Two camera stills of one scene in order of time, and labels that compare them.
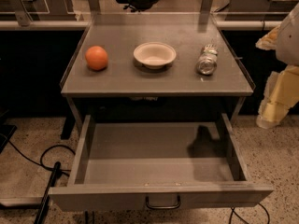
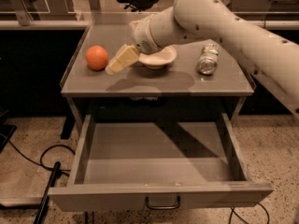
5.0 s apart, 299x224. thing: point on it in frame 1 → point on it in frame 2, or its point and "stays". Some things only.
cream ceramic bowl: (154, 55) stays
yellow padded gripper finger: (281, 92) → (126, 56)
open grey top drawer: (157, 166) stays
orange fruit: (96, 58) stays
